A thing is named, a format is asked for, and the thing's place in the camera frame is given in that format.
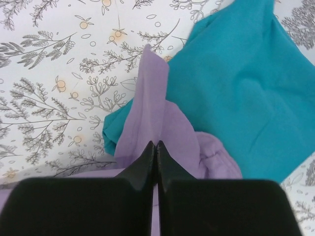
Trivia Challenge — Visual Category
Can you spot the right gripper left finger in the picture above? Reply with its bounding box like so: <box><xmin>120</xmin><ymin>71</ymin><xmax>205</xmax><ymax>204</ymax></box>
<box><xmin>0</xmin><ymin>143</ymin><xmax>156</xmax><ymax>236</ymax></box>

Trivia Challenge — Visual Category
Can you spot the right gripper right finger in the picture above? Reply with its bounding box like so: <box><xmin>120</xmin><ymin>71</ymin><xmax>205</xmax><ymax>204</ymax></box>
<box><xmin>156</xmin><ymin>142</ymin><xmax>301</xmax><ymax>236</ymax></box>

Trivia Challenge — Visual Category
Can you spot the purple t shirt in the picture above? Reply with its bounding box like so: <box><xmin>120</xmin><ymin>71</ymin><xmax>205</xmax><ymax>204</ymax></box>
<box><xmin>0</xmin><ymin>47</ymin><xmax>242</xmax><ymax>236</ymax></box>

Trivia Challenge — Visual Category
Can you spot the folded teal t shirt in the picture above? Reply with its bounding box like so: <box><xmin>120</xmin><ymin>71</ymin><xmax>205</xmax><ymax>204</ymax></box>
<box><xmin>101</xmin><ymin>0</ymin><xmax>315</xmax><ymax>183</ymax></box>

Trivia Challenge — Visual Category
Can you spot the floral tablecloth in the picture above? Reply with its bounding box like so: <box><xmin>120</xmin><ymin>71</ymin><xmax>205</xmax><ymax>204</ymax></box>
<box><xmin>0</xmin><ymin>0</ymin><xmax>315</xmax><ymax>236</ymax></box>

